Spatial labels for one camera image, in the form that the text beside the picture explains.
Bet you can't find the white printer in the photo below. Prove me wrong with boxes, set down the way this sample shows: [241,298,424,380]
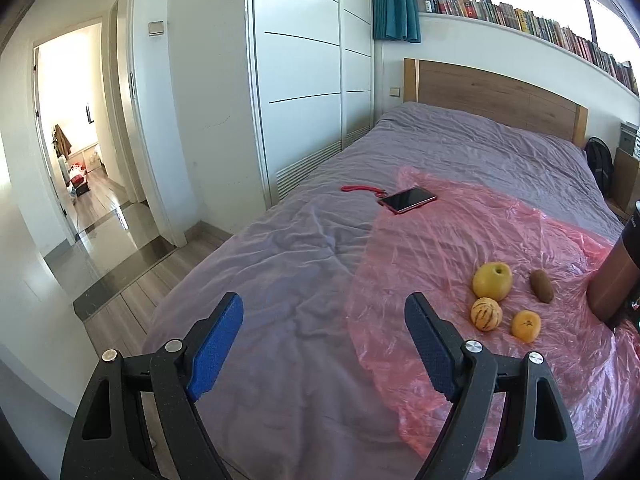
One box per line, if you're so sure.
[618,122,640,159]

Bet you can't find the yellow green apple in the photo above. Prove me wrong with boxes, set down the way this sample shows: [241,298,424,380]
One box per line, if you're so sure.
[472,261,513,302]

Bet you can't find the pale orange persimmon fruit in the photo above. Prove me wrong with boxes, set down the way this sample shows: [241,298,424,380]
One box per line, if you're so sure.
[511,310,541,344]

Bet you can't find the red smartphone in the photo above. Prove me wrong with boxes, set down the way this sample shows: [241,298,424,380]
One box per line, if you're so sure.
[378,186,437,214]

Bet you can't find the teal curtain left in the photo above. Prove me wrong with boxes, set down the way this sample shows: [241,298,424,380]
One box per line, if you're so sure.
[373,0,422,44]

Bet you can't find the pink plastic sheet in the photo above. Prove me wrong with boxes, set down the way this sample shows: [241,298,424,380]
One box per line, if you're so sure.
[346,167,639,478]

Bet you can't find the black backpack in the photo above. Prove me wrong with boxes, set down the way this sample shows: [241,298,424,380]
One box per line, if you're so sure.
[585,136,614,197]

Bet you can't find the wooden drawer cabinet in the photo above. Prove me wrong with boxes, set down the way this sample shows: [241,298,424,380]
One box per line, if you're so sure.
[606,148,640,222]

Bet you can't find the grey purple bed cover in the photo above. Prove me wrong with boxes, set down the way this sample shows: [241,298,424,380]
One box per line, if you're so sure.
[144,103,622,479]

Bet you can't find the brown kiwi top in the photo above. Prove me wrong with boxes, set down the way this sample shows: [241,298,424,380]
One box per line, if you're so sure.
[529,269,554,304]

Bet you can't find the striped yellow melon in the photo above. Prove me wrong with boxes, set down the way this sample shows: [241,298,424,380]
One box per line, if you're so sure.
[470,297,503,332]

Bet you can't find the wooden headboard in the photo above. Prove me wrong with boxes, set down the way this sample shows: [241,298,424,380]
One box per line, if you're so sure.
[402,58,588,148]

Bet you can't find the white wardrobe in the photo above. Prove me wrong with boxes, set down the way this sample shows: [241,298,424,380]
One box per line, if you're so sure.
[250,0,374,204]

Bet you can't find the row of books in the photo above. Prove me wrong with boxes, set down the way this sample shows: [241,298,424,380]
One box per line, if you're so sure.
[422,0,639,96]

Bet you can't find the red phone lanyard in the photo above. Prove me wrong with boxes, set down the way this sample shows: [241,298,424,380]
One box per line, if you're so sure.
[340,184,388,198]

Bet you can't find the stainless steel black kettle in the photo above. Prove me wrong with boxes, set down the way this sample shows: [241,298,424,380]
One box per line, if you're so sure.
[587,202,639,332]

